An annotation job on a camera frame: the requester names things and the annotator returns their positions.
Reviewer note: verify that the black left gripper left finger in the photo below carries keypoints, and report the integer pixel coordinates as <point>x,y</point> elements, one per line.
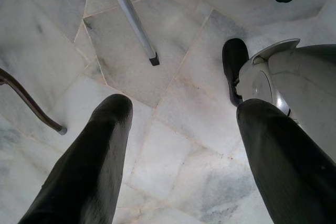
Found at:
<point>86,166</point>

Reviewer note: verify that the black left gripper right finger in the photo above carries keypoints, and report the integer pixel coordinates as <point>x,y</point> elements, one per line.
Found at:
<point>288,171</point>

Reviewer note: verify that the marble-pattern folding table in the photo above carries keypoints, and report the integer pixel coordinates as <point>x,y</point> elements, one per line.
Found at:
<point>61,130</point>

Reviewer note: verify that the black robot left foot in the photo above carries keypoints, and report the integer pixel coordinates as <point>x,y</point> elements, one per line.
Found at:
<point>233,61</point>

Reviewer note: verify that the silver metal clothes rack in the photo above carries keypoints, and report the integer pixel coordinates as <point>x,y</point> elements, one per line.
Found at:
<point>132,18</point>

